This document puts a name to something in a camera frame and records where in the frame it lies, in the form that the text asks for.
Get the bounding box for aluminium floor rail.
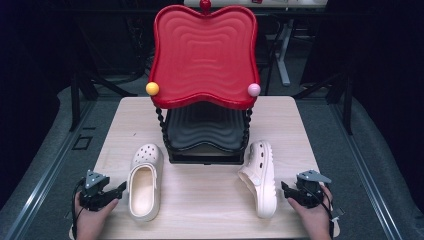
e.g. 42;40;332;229
3;99;98;240
328;99;404;240

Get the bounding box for white desk with legs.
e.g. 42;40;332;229
184;0;330;88

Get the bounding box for pink ball knob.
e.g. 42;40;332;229
247;83;262;98

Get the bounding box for person's left hand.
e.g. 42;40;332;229
73;192;120;240

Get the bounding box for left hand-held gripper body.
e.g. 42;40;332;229
78;169;116;212

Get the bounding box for red and black shoe rack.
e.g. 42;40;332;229
145;0;262;166

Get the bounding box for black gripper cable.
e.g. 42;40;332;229
319;190;337;240
71;177;87;240

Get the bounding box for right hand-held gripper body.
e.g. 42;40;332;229
294;169;333;210

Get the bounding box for cream clog shoe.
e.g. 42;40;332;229
127;143;165;223
237;140;278;220

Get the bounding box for black metal stand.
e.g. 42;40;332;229
292;64;354;136
69;64;138;132

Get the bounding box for yellow ball knob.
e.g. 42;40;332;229
145;81;160;97

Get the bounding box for person's right hand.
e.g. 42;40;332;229
287;185;334;240

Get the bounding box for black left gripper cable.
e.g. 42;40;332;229
71;177;87;240

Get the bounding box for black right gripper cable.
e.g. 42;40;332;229
319;190;337;240

